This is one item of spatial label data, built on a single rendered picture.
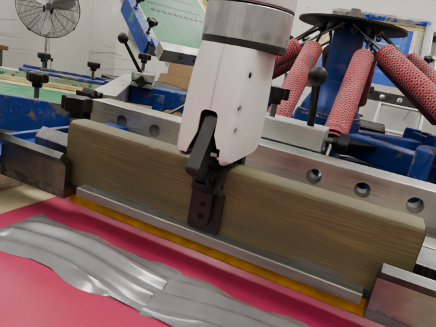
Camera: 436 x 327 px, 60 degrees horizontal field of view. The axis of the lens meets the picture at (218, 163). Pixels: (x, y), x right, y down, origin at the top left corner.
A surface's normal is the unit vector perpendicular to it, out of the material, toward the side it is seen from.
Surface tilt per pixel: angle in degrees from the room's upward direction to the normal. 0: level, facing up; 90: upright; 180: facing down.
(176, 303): 31
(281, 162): 90
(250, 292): 0
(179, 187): 90
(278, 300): 0
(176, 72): 91
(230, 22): 90
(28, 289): 0
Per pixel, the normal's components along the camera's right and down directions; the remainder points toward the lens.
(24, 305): 0.18, -0.94
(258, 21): 0.11, 0.29
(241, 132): 0.85, 0.32
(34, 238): 0.06, -0.69
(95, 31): -0.39, 0.18
